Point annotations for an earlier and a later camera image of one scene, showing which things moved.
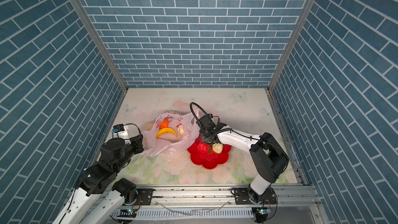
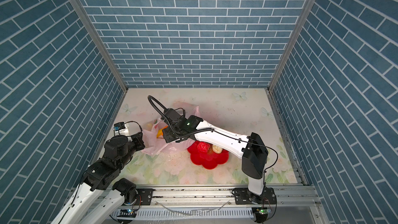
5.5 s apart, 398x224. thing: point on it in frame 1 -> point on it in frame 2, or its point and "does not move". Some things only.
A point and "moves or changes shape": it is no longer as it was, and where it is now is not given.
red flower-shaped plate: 210,159 does not move
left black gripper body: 136,148 does not move
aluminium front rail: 295,197 does not move
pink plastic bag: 168,143 moves or changes shape
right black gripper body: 204,135 -> 170,134
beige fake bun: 217,148 does not move
